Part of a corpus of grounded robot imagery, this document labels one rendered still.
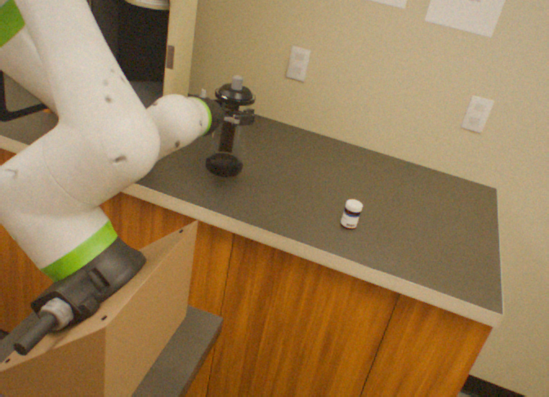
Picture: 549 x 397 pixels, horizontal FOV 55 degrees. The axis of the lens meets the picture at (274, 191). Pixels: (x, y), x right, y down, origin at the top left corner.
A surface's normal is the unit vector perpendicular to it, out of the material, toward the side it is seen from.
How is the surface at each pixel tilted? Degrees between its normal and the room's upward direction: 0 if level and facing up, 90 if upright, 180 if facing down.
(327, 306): 90
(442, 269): 0
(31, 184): 74
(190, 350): 0
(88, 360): 90
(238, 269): 90
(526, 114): 90
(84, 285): 36
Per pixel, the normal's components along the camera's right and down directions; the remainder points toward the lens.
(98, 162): -0.07, 0.47
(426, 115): -0.33, 0.42
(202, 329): 0.18, -0.85
